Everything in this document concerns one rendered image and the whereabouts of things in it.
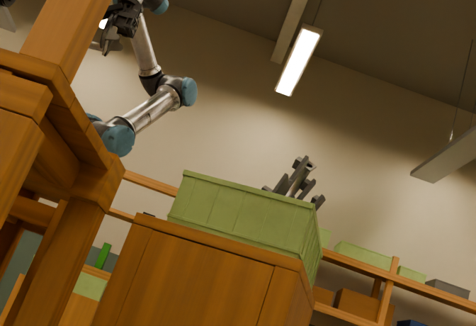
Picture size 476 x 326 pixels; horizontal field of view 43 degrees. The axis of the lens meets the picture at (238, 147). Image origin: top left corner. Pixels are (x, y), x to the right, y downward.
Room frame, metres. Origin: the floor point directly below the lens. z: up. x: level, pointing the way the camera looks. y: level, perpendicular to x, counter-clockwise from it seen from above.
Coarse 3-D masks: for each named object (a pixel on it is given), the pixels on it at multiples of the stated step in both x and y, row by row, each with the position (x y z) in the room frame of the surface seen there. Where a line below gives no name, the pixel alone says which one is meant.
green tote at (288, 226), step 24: (192, 192) 1.77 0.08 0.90; (216, 192) 1.75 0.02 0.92; (240, 192) 1.73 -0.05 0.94; (264, 192) 1.71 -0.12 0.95; (168, 216) 1.79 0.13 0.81; (192, 216) 1.77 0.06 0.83; (216, 216) 1.75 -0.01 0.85; (240, 216) 1.73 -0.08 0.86; (264, 216) 1.70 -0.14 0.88; (288, 216) 1.69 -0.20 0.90; (312, 216) 1.71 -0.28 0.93; (240, 240) 1.72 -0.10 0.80; (264, 240) 1.70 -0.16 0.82; (288, 240) 1.68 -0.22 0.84; (312, 240) 1.88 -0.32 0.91; (312, 264) 2.04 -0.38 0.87
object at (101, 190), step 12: (84, 168) 1.67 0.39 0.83; (96, 168) 1.67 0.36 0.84; (120, 168) 1.74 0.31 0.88; (36, 180) 1.68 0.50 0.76; (84, 180) 1.67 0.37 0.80; (96, 180) 1.67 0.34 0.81; (108, 180) 1.68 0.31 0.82; (120, 180) 1.79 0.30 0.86; (48, 192) 1.77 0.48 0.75; (60, 192) 1.71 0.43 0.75; (72, 192) 1.67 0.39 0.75; (84, 192) 1.67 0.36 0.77; (96, 192) 1.66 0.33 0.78; (108, 192) 1.72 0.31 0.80; (96, 204) 1.69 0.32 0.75; (108, 204) 1.77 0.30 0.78
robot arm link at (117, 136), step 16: (160, 80) 2.24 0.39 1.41; (176, 80) 2.20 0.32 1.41; (192, 80) 2.21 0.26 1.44; (160, 96) 2.16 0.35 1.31; (176, 96) 2.18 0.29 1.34; (192, 96) 2.24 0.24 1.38; (128, 112) 2.11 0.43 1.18; (144, 112) 2.11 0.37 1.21; (160, 112) 2.16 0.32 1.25; (96, 128) 2.03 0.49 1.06; (112, 128) 2.00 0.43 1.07; (128, 128) 2.02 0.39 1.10; (144, 128) 2.15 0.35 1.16; (112, 144) 2.00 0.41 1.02; (128, 144) 2.05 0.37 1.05
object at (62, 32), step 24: (48, 0) 1.12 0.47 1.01; (72, 0) 1.12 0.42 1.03; (96, 0) 1.13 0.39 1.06; (48, 24) 1.12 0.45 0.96; (72, 24) 1.11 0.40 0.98; (96, 24) 1.18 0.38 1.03; (24, 48) 1.12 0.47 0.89; (48, 48) 1.12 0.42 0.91; (72, 48) 1.13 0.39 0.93; (72, 72) 1.18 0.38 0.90
